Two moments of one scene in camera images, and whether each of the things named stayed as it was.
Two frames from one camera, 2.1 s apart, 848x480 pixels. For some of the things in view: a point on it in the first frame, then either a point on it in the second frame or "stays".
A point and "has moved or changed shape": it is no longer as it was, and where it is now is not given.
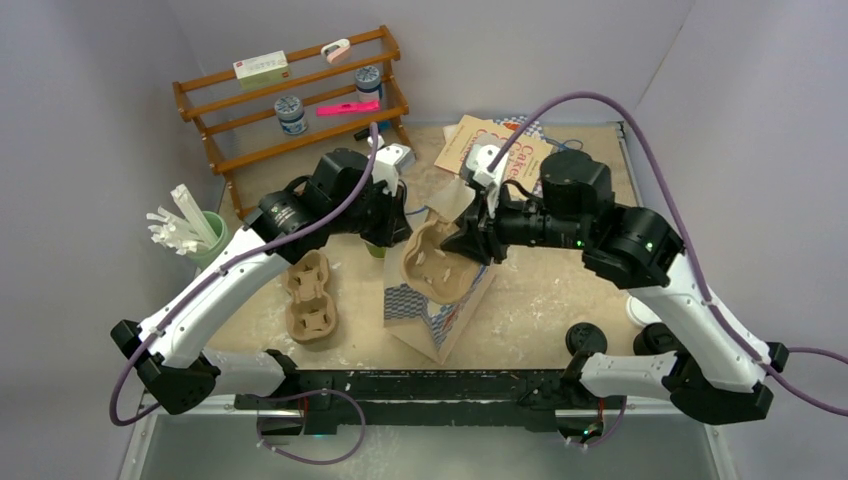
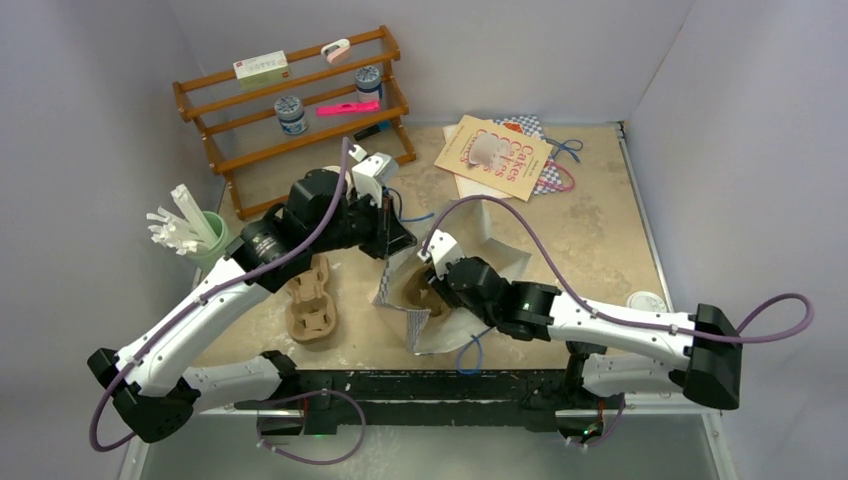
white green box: x=262 y=71 stays
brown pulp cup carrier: x=312 y=315 stays
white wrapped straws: x=183 y=236 stays
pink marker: x=364 y=106 stays
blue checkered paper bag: x=435 y=329 has moved or changed shape
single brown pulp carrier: x=431 y=271 has moved or changed shape
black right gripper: x=483 y=238 → x=441 y=284
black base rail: x=326 y=400 stays
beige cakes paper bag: x=527 y=159 stays
